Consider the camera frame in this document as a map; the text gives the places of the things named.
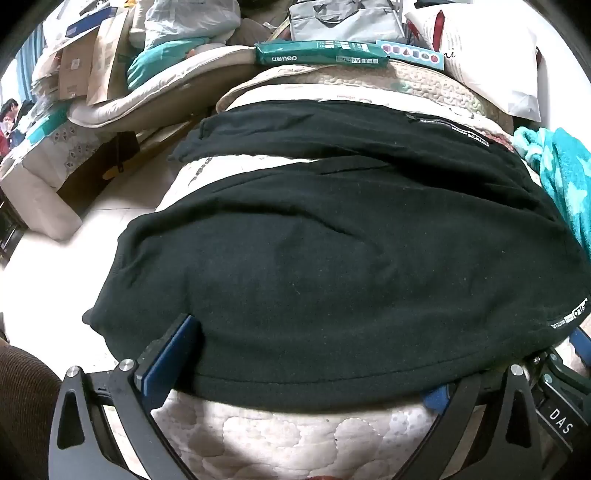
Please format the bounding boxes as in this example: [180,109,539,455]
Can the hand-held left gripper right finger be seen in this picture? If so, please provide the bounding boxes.
[392,353,555,480]

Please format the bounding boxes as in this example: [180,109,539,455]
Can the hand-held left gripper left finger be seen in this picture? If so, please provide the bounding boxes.
[48,314,201,480]

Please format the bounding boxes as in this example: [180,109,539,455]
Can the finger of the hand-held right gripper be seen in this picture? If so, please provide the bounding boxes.
[531,324,591,402]

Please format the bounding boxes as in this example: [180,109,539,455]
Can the black pants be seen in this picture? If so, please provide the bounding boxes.
[82,99,591,414]

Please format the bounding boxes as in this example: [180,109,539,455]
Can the quilted patterned bed blanket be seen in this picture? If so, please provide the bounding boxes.
[111,60,555,480]

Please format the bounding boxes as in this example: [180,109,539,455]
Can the person's leg in brown trousers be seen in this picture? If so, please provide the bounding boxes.
[0,344,63,480]

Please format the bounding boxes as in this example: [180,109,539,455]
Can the teal fleece blanket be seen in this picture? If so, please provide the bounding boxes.
[513,126,591,259]

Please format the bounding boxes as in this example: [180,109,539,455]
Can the white patterned mattress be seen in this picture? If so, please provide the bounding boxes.
[0,104,134,241]

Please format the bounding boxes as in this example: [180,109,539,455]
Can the beige padded cushion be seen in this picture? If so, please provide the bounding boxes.
[67,44,259,130]

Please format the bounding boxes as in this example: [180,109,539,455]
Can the white pillow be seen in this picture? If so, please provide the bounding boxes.
[404,7,542,123]

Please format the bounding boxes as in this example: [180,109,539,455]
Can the teal cloth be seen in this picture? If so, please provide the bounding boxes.
[127,37,213,90]

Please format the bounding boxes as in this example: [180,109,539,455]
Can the brown paper bag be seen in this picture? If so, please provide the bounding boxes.
[87,9,134,106]

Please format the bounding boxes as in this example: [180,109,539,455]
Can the cardboard box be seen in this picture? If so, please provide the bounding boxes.
[56,25,100,101]

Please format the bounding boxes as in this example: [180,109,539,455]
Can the blue box with shapes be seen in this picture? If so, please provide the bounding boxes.
[376,39,446,71]

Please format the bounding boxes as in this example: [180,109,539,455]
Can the green paper ream packet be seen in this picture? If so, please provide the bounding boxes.
[255,39,391,69]

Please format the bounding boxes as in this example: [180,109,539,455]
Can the clear plastic bag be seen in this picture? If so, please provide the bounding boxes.
[143,0,243,49]

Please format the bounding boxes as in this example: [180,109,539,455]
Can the grey fabric bag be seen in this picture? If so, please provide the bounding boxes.
[286,0,407,44]

